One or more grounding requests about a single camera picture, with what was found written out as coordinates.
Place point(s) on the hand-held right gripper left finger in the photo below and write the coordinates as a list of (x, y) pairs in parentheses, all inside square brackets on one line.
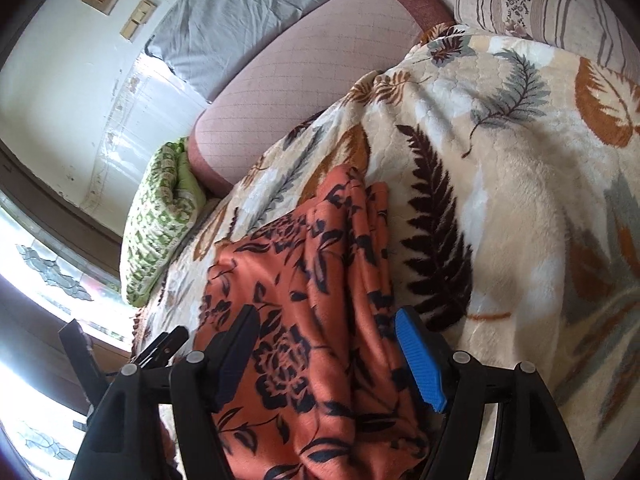
[(232, 360)]

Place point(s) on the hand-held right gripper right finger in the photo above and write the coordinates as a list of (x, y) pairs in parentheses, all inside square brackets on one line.
[(420, 360)]

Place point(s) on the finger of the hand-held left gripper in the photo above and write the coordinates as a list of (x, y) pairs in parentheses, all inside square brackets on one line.
[(82, 360), (160, 347)]

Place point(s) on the orange floral print garment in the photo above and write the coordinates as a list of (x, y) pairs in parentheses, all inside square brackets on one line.
[(310, 280)]

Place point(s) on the patterned glass window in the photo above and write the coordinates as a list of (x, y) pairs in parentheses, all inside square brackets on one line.
[(45, 270)]

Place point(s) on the green checkered pillow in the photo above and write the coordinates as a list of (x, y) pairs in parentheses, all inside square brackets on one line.
[(155, 230)]

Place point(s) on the cream leaf print blanket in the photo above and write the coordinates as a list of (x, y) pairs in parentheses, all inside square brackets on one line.
[(525, 185)]

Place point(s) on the grey pillow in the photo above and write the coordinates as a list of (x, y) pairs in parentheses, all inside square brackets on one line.
[(240, 20)]

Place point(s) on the striped floral pillow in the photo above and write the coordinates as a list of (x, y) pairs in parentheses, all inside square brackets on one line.
[(545, 5)]

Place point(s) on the beige wall switch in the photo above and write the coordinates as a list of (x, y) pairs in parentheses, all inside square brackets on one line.
[(138, 18)]

